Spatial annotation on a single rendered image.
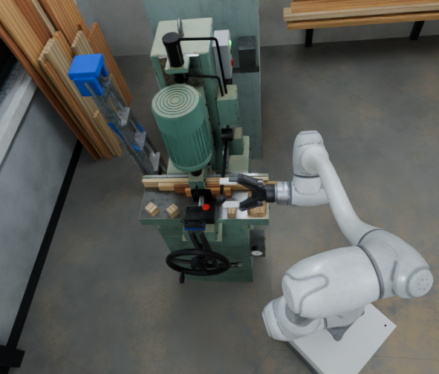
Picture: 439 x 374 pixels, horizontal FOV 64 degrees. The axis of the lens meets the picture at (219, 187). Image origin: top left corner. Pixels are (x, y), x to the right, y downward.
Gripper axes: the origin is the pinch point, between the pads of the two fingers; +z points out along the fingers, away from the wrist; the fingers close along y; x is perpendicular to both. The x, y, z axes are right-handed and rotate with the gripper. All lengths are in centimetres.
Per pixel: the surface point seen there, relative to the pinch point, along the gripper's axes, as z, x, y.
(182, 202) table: 22.2, -12.4, -20.1
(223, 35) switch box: 0, -42, 44
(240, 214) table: -5.3, -5.8, -21.0
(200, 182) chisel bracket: 11.7, -12.7, -7.3
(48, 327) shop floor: 125, 13, -117
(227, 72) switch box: -1.5, -38.4, 31.0
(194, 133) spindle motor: 8.8, -5.4, 26.3
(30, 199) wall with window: 145, -56, -68
